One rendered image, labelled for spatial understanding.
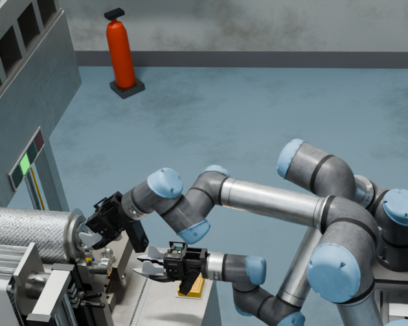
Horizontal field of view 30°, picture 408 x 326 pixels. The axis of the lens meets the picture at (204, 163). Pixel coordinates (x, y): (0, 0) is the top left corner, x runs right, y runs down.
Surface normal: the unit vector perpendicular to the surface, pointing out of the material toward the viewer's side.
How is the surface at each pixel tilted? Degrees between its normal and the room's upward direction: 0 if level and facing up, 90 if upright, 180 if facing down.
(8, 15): 90
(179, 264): 90
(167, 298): 0
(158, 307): 0
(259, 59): 90
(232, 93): 0
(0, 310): 90
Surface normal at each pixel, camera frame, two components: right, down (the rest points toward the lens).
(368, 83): -0.11, -0.78
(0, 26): 0.97, 0.05
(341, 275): -0.54, 0.48
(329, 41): -0.18, 0.62
